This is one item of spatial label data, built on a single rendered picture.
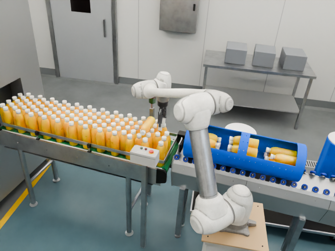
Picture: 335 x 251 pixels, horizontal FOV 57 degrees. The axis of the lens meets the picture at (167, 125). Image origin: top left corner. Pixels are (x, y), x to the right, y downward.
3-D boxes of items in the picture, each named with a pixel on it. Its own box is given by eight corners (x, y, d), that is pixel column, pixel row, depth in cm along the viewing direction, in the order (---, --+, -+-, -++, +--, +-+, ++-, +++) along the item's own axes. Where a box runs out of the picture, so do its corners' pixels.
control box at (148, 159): (154, 168, 228) (155, 157, 223) (129, 162, 233) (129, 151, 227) (159, 160, 236) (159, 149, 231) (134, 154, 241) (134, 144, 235)
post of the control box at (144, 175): (144, 248, 285) (146, 163, 232) (140, 247, 286) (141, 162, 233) (145, 244, 288) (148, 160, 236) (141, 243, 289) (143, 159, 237)
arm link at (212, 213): (237, 228, 169) (206, 246, 158) (217, 219, 183) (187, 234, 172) (216, 90, 155) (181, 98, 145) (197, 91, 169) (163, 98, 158)
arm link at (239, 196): (254, 219, 183) (262, 192, 171) (232, 232, 174) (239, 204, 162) (235, 202, 194) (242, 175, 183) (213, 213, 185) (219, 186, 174)
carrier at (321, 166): (296, 213, 312) (326, 226, 299) (324, 142, 266) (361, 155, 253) (303, 197, 332) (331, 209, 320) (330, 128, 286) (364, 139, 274)
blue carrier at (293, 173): (298, 189, 221) (309, 154, 210) (180, 162, 240) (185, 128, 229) (294, 170, 246) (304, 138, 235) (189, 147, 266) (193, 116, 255)
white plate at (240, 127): (262, 138, 264) (261, 139, 265) (248, 121, 287) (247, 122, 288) (232, 141, 258) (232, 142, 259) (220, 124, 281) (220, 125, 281)
